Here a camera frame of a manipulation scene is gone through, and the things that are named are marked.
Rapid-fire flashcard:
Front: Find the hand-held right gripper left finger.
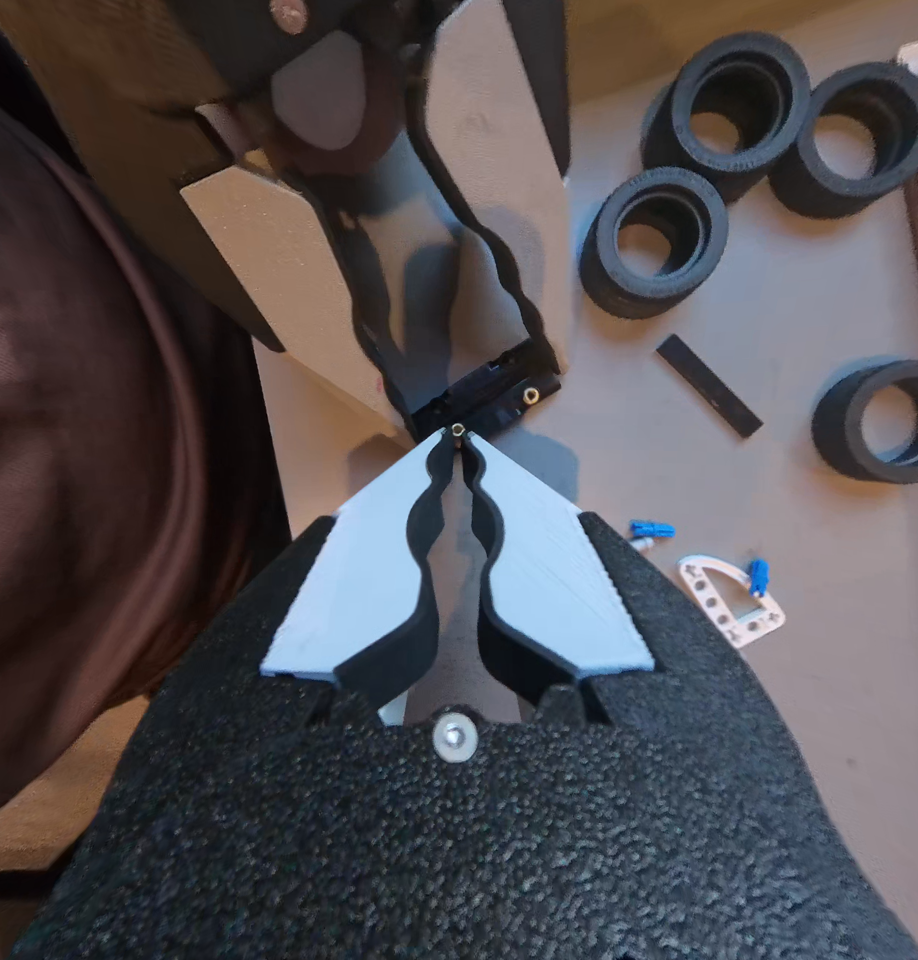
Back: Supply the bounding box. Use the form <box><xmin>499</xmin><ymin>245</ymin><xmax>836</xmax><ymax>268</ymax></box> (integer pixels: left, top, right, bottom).
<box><xmin>260</xmin><ymin>432</ymin><xmax>453</xmax><ymax>686</ymax></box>

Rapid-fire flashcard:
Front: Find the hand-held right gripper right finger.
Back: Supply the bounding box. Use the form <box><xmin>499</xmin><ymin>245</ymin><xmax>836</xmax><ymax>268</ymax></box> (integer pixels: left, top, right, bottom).
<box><xmin>459</xmin><ymin>436</ymin><xmax>657</xmax><ymax>682</ymax></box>

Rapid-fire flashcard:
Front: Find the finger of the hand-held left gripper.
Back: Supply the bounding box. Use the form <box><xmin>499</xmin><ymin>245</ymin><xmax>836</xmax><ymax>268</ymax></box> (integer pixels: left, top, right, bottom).
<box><xmin>179</xmin><ymin>159</ymin><xmax>422</xmax><ymax>446</ymax></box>
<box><xmin>405</xmin><ymin>0</ymin><xmax>577</xmax><ymax>377</ymax></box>

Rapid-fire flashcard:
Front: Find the white holed frame piece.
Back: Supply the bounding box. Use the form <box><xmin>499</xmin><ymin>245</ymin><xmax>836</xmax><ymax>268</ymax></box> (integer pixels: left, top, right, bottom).
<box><xmin>675</xmin><ymin>555</ymin><xmax>789</xmax><ymax>650</ymax></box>

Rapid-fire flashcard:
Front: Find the black panel piece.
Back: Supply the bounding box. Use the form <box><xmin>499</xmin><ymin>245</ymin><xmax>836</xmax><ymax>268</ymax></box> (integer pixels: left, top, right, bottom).
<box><xmin>655</xmin><ymin>333</ymin><xmax>766</xmax><ymax>439</ymax></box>
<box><xmin>405</xmin><ymin>336</ymin><xmax>562</xmax><ymax>443</ymax></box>

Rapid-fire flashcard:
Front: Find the black rubber tyre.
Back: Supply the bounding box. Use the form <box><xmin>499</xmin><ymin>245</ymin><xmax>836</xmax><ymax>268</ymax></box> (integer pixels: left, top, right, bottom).
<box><xmin>770</xmin><ymin>60</ymin><xmax>918</xmax><ymax>220</ymax></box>
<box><xmin>580</xmin><ymin>168</ymin><xmax>730</xmax><ymax>319</ymax></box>
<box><xmin>642</xmin><ymin>32</ymin><xmax>814</xmax><ymax>203</ymax></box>
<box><xmin>811</xmin><ymin>360</ymin><xmax>918</xmax><ymax>487</ymax></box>

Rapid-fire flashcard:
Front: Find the person's brown hoodie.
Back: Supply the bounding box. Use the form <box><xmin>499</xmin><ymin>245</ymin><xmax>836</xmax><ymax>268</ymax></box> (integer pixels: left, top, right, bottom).
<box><xmin>0</xmin><ymin>15</ymin><xmax>290</xmax><ymax>826</ymax></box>

